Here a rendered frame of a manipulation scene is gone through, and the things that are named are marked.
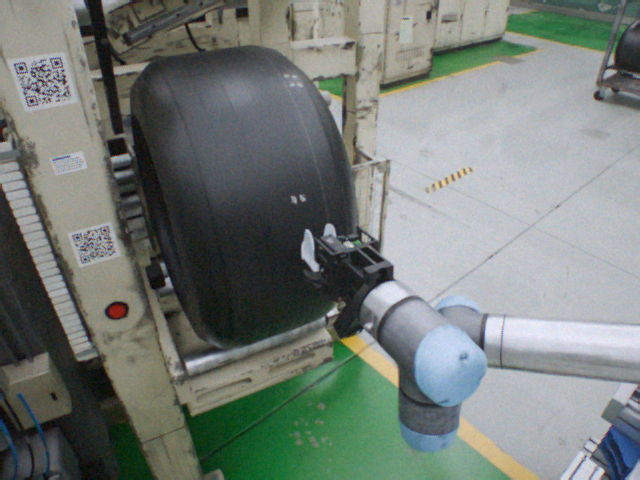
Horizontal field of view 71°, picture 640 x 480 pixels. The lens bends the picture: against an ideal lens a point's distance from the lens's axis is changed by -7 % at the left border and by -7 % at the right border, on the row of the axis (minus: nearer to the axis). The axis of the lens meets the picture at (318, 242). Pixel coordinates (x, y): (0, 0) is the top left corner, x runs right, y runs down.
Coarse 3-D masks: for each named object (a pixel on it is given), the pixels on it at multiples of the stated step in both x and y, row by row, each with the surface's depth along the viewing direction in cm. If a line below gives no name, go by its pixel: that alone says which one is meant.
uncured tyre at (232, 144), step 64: (192, 64) 78; (256, 64) 80; (192, 128) 70; (256, 128) 73; (320, 128) 77; (192, 192) 69; (256, 192) 71; (320, 192) 76; (192, 256) 73; (256, 256) 73; (192, 320) 90; (256, 320) 81
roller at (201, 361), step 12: (312, 324) 109; (324, 324) 110; (276, 336) 106; (288, 336) 107; (216, 348) 101; (252, 348) 103; (264, 348) 105; (192, 360) 99; (204, 360) 99; (216, 360) 100; (228, 360) 102; (192, 372) 99
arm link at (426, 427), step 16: (400, 400) 56; (416, 400) 52; (400, 416) 57; (416, 416) 54; (432, 416) 53; (448, 416) 53; (416, 432) 55; (432, 432) 54; (448, 432) 55; (416, 448) 57; (432, 448) 56
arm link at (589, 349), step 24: (456, 312) 65; (480, 312) 68; (480, 336) 61; (504, 336) 60; (528, 336) 59; (552, 336) 57; (576, 336) 56; (600, 336) 55; (624, 336) 54; (504, 360) 60; (528, 360) 59; (552, 360) 57; (576, 360) 56; (600, 360) 54; (624, 360) 53
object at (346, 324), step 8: (352, 296) 62; (352, 304) 62; (344, 312) 65; (352, 312) 63; (336, 320) 69; (344, 320) 66; (352, 320) 64; (336, 328) 70; (344, 328) 67; (352, 328) 68; (360, 328) 69; (344, 336) 70
